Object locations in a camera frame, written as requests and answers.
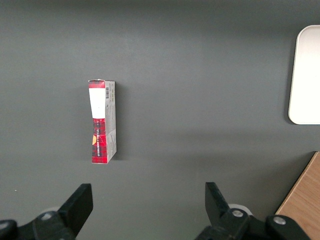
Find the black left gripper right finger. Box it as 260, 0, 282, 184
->
194, 181, 311, 240

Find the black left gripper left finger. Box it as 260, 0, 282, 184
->
0, 183, 94, 240

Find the white plastic tray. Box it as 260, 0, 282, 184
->
288, 24, 320, 125

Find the light wooden board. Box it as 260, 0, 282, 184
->
275, 151, 320, 240

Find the red plaid cardboard box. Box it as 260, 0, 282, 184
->
87, 78, 118, 165

